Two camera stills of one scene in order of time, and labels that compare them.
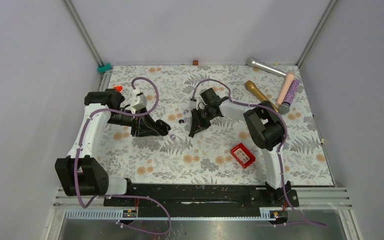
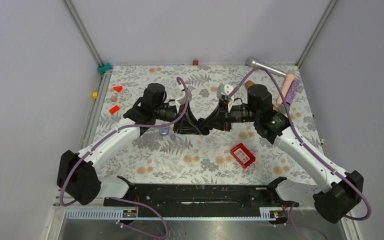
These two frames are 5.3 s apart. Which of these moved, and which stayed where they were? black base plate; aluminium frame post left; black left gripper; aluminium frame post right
Moved: black left gripper
Stayed: aluminium frame post left; aluminium frame post right; black base plate
